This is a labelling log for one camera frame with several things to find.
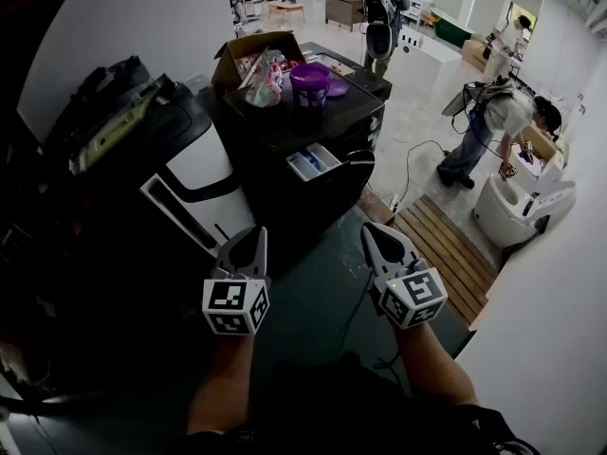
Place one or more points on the person's left forearm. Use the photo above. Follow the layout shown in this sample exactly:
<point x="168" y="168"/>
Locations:
<point x="220" y="382"/>

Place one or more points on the round wooden table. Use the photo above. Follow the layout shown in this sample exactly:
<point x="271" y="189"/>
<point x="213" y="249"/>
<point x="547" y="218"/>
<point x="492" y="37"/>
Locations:
<point x="286" y="8"/>

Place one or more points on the white detergent drawer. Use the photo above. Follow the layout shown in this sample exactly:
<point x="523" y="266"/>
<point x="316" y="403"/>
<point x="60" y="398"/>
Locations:
<point x="313" y="161"/>

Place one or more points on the pink white detergent pouch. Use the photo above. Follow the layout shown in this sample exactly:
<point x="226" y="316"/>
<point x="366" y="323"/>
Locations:
<point x="268" y="85"/>

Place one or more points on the person's right forearm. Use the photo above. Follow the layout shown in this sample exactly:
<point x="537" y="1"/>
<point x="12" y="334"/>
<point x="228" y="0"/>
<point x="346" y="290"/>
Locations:
<point x="436" y="368"/>

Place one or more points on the red plastic reel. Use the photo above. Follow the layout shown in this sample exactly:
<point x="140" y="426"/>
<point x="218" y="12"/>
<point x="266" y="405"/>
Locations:
<point x="294" y="64"/>

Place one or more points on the white plastic appliance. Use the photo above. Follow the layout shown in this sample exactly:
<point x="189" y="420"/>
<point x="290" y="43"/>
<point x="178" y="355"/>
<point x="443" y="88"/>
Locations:
<point x="196" y="83"/>

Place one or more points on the white drawer cabinet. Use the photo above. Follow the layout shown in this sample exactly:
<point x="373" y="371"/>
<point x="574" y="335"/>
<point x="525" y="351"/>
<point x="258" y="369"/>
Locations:
<point x="418" y="10"/>

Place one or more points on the black washing machine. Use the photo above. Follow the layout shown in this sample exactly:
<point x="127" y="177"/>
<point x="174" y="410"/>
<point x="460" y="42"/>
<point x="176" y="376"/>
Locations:
<point x="303" y="131"/>

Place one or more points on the white black cleaning machine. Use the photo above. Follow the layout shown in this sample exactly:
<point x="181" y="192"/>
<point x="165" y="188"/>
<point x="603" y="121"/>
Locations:
<point x="199" y="159"/>

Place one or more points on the metal rod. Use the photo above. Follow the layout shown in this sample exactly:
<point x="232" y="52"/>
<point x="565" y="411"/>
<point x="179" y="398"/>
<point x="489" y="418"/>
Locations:
<point x="251" y="69"/>

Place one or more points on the purple tub lid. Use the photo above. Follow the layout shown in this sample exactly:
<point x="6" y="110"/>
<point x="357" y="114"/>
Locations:
<point x="337" y="88"/>

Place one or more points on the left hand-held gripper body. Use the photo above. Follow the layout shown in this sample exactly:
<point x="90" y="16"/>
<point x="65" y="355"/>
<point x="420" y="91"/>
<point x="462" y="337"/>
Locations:
<point x="234" y="303"/>

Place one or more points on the white toilet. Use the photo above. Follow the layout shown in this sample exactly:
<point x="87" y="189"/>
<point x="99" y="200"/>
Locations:
<point x="512" y="216"/>

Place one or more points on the large open cardboard box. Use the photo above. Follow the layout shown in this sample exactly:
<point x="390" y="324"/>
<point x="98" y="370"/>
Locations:
<point x="227" y="69"/>

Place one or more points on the closed cardboard box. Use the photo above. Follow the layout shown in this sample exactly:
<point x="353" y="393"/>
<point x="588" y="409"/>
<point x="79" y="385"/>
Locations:
<point x="474" y="55"/>

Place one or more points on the black oval hanging device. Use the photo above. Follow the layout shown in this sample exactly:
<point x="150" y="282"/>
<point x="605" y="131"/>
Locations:
<point x="379" y="41"/>

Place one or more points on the brown wooden desk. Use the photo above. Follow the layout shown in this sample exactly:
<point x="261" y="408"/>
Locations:
<point x="341" y="12"/>

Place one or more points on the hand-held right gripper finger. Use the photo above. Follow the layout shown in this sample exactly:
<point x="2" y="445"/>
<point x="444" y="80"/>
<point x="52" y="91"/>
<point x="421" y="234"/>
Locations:
<point x="372" y="259"/>
<point x="398" y="237"/>

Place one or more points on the white powder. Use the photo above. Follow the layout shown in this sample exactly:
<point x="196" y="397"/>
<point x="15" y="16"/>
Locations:
<point x="310" y="78"/>

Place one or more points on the wooden slatted platform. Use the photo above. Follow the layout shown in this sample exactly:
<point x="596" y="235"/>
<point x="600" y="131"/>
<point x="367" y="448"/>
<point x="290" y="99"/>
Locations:
<point x="446" y="259"/>

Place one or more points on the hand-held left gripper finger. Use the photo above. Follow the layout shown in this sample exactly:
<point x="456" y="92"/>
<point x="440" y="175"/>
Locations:
<point x="263" y="254"/>
<point x="227" y="254"/>

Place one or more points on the purple detergent tub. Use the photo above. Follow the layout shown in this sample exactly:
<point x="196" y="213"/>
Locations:
<point x="309" y="94"/>

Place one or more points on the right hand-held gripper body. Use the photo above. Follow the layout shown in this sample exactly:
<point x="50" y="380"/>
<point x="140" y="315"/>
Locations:
<point x="412" y="296"/>

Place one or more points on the black sink cabinet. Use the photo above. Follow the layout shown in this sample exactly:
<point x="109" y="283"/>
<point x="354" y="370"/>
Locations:
<point x="370" y="83"/>

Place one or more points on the person's black clothing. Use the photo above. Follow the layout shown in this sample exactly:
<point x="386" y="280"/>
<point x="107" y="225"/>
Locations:
<point x="332" y="410"/>

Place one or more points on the small pink object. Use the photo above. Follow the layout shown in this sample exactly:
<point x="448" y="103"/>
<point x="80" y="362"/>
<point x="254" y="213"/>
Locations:
<point x="336" y="69"/>

